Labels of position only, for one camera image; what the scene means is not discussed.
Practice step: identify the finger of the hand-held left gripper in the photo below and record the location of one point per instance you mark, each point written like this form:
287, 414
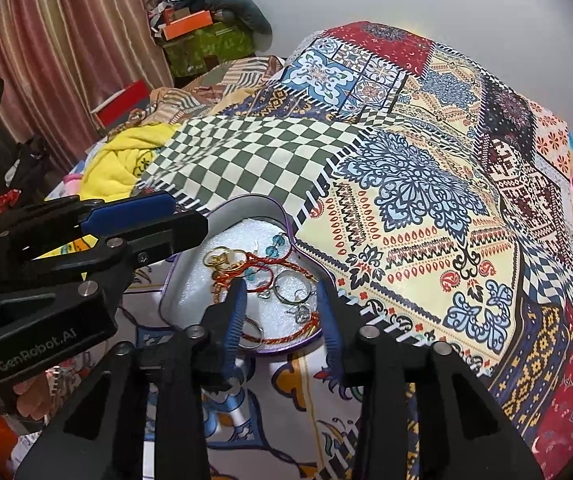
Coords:
166, 235
131, 207

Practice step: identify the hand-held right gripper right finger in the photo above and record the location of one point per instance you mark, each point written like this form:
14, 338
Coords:
329, 330

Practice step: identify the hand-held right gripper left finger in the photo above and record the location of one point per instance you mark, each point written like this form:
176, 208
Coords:
236, 310

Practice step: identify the silver earrings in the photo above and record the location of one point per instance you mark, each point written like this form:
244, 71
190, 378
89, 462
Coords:
301, 313

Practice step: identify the heart-shaped purple tin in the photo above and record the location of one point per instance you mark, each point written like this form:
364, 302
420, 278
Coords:
196, 290

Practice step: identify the person's left hand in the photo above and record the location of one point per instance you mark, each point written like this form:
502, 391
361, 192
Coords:
36, 390

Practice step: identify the yellow towel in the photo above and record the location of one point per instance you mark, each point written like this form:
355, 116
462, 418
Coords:
121, 155

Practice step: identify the pink cloth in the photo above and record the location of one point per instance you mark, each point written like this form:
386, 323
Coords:
74, 181

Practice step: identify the red lidded box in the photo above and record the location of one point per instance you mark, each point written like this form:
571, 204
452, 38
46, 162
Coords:
121, 102

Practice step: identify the striped brown cloth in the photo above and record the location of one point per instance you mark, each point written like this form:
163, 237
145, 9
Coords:
226, 77

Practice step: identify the patchwork printed blanket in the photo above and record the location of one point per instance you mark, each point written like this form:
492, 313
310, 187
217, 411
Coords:
416, 185

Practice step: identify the green printed box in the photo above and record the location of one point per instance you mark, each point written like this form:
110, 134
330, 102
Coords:
211, 46

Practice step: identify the striped brown curtain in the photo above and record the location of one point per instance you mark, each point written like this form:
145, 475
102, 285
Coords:
66, 35

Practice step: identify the orange box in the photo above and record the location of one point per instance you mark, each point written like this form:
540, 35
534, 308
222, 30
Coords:
189, 25

